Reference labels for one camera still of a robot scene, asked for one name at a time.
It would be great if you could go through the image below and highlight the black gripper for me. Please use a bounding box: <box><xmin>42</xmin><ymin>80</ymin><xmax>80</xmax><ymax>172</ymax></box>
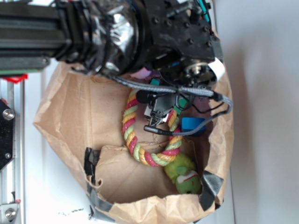
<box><xmin>137</xmin><ymin>0</ymin><xmax>225</xmax><ymax>121</ymax></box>

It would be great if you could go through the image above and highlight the green wooden block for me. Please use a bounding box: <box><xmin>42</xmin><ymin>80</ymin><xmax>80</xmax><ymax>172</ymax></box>
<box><xmin>149</xmin><ymin>92</ymin><xmax>188</xmax><ymax>116</ymax></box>

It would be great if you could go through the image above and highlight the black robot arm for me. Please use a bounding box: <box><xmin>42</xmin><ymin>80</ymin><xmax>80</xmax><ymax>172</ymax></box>
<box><xmin>0</xmin><ymin>0</ymin><xmax>225</xmax><ymax>118</ymax></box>

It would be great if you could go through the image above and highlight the blue wooden block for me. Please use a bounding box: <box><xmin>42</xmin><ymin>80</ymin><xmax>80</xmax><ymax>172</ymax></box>
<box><xmin>181</xmin><ymin>117</ymin><xmax>206</xmax><ymax>136</ymax></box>

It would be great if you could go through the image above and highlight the brown paper bag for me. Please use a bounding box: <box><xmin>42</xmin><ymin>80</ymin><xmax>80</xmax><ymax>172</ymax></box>
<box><xmin>34</xmin><ymin>63</ymin><xmax>234</xmax><ymax>224</ymax></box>

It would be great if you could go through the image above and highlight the green plush toy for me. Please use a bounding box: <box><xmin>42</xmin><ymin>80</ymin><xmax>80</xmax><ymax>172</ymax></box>
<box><xmin>164</xmin><ymin>154</ymin><xmax>201</xmax><ymax>194</ymax></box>

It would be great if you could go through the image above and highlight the grey braided cable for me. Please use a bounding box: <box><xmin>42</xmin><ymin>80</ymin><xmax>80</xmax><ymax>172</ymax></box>
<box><xmin>109</xmin><ymin>74</ymin><xmax>234</xmax><ymax>137</ymax></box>

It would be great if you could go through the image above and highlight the multicolour rope ring toy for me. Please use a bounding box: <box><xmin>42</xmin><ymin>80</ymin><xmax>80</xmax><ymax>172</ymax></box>
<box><xmin>122</xmin><ymin>89</ymin><xmax>183</xmax><ymax>167</ymax></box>

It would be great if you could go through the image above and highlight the aluminium frame rail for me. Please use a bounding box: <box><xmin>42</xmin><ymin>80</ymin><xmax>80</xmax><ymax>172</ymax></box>
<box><xmin>0</xmin><ymin>79</ymin><xmax>24</xmax><ymax>224</ymax></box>

